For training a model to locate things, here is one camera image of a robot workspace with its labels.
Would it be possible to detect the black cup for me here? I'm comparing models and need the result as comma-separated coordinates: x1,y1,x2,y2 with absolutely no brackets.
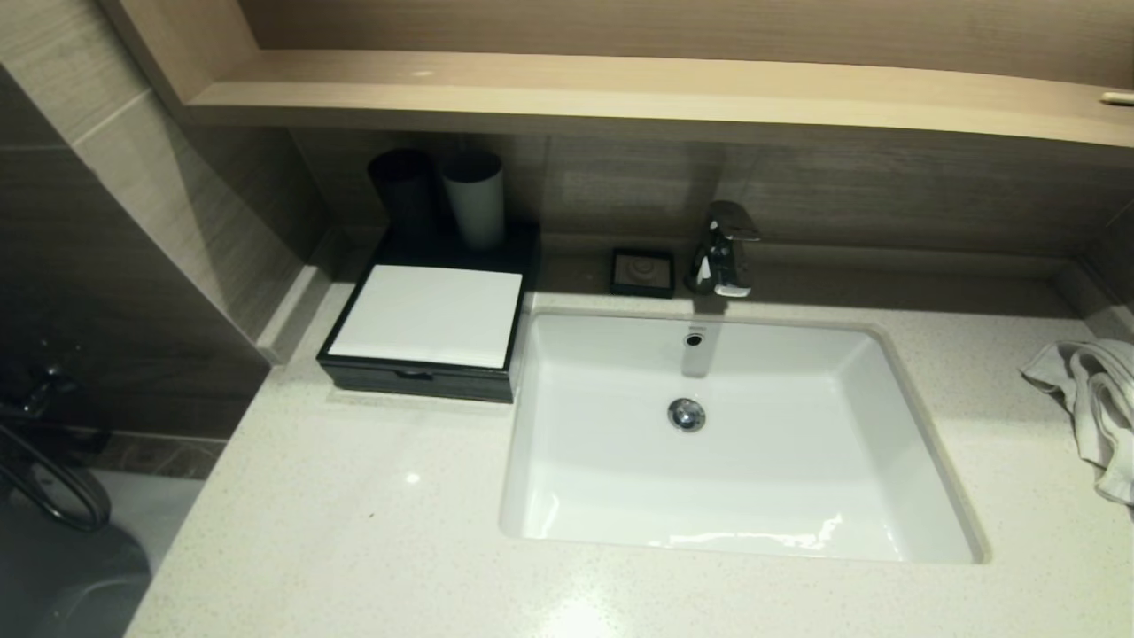
366,147,437,242

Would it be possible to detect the black box with white top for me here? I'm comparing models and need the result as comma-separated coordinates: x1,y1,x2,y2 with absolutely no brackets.
315,264,525,382

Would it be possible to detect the black square soap dish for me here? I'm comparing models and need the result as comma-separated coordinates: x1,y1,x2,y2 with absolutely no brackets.
609,247,677,299

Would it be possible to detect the black glossy tray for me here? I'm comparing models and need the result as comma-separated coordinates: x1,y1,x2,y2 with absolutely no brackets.
368,213,543,311

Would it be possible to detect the grey cup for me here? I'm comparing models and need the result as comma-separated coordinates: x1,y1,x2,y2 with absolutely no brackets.
441,151,506,251

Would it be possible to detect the chrome faucet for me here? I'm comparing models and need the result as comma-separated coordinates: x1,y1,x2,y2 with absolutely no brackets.
687,200,763,299

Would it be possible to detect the light wooden shelf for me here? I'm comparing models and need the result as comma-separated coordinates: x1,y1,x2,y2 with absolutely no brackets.
97,0,1134,147

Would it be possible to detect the white ceramic sink basin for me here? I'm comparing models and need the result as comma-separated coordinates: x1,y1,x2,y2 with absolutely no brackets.
498,306,991,566

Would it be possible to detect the dark metal valve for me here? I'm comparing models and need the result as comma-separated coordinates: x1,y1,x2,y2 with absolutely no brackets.
0,346,82,419

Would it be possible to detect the white towel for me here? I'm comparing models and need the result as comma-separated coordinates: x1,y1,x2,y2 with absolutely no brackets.
1019,338,1134,508

